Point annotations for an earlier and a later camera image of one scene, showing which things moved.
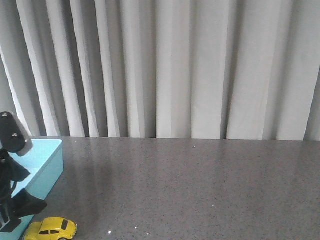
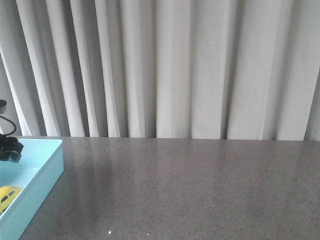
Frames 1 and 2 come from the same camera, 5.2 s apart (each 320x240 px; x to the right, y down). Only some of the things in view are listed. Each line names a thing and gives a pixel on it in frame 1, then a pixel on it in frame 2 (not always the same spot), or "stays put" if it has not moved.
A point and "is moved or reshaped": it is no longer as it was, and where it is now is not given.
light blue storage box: (45, 162) stays put
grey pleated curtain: (210, 69) stays put
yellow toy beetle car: (51, 228) is moved or reshaped
